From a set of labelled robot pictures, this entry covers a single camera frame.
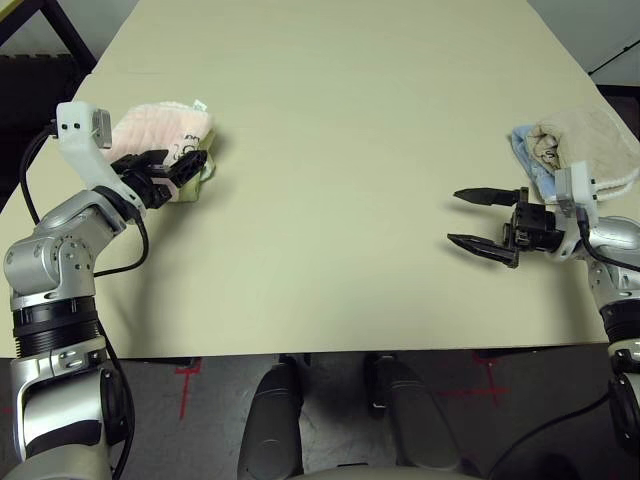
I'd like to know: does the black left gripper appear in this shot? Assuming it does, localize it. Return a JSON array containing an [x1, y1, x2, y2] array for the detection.
[[110, 149, 209, 211]]

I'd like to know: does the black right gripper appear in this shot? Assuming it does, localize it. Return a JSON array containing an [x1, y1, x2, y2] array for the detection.
[[447, 187, 569, 271]]

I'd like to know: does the pink terry towel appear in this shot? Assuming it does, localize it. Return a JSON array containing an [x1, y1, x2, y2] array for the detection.
[[102, 99, 215, 199]]

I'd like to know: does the green terry towel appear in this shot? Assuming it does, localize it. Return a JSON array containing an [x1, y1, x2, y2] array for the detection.
[[167, 128, 220, 204]]

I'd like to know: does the light blue terry towel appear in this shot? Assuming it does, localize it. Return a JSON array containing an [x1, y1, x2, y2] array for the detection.
[[510, 123, 559, 199]]

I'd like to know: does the beige terry towel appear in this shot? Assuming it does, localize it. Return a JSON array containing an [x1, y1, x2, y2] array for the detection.
[[529, 106, 640, 201]]

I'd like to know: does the beige black-framed side table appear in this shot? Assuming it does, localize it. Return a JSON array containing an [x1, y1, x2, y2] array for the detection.
[[0, 0, 99, 74]]

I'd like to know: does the black tripod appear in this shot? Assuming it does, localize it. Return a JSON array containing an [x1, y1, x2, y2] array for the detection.
[[588, 42, 640, 76]]

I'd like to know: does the black right robot leg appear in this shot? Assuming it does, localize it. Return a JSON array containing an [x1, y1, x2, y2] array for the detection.
[[367, 352, 461, 474]]

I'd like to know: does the black robot leg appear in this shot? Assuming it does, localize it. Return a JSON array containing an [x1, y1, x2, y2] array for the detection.
[[367, 352, 461, 474], [238, 362, 305, 480]]

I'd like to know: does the black left robot leg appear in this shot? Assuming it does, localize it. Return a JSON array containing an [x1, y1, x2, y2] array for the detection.
[[238, 362, 305, 480]]

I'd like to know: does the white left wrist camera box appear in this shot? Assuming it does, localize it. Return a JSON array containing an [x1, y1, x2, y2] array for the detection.
[[54, 102, 149, 219]]

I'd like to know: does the black right camera cable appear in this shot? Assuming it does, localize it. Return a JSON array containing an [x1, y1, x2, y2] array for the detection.
[[574, 209, 640, 274]]

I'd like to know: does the long black cable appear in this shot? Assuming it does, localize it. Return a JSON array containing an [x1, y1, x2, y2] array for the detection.
[[487, 394, 611, 479]]

